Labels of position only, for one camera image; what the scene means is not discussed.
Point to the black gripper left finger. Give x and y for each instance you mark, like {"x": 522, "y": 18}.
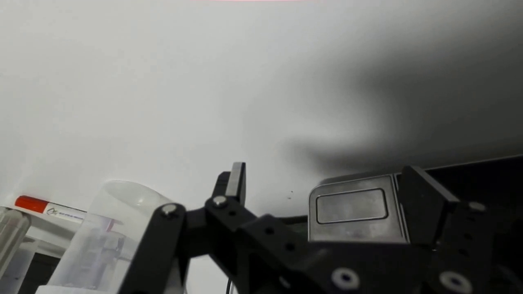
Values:
{"x": 236, "y": 184}

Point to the ribbed silver metal container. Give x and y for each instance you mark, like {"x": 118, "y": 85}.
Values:
{"x": 10, "y": 238}

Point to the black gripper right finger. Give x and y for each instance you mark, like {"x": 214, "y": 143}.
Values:
{"x": 353, "y": 209}

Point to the red white marker pen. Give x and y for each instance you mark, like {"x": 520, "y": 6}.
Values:
{"x": 43, "y": 206}

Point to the clear plastic cup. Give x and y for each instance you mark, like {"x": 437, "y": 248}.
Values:
{"x": 103, "y": 245}

